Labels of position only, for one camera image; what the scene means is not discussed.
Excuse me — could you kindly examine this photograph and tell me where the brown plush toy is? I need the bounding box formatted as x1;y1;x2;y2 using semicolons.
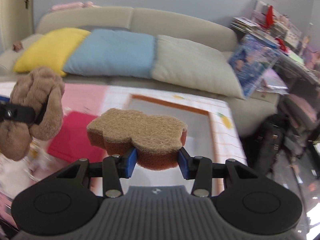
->
1;67;65;161

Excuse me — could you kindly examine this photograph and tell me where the brown flower-shaped sponge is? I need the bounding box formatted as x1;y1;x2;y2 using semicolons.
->
87;108;188;171

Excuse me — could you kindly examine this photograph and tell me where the orange cardboard box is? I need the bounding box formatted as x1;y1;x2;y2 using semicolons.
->
89;93;226;198

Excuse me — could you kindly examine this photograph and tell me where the magenta box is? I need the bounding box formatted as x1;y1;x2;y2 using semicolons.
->
47;111;105;163

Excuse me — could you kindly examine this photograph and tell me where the checkered lemon tablecloth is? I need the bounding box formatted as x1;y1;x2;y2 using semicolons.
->
1;86;246;205

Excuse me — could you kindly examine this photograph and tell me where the black backpack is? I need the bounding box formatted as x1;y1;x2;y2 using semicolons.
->
241;114;301;179

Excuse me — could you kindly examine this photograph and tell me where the small brown object on armrest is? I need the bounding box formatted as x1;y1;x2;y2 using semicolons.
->
12;41;23;52

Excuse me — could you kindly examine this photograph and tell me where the pink mat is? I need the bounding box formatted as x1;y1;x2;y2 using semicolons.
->
62;83;108;115

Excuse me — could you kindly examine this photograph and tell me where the yellow pillow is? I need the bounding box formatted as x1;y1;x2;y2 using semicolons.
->
13;28;91;77

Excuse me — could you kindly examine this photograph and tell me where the beige sofa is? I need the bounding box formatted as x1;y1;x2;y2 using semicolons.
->
0;5;278;136

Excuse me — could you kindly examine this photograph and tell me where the beige pillow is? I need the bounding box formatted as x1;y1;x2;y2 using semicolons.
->
151;35;244;99

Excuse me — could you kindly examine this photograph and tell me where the blue pillow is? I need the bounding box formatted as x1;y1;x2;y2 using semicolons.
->
63;29;157;79

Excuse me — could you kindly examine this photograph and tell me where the pink plush on sofa back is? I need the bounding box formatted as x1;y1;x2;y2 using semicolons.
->
50;1;99;12

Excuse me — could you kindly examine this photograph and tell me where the cluttered desk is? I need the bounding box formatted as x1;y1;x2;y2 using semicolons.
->
230;0;319;110

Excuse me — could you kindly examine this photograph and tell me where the door handle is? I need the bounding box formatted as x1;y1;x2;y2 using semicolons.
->
24;0;29;9

